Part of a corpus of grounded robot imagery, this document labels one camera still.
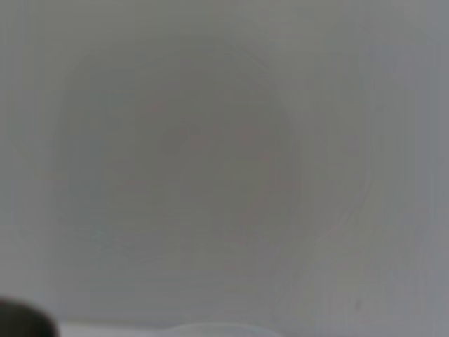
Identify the stainless steel mixing bowl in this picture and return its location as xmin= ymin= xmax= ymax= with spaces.
xmin=0 ymin=296 xmax=60 ymax=337

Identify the clear plastic measuring cup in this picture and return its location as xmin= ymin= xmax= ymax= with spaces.
xmin=168 ymin=322 xmax=271 ymax=337

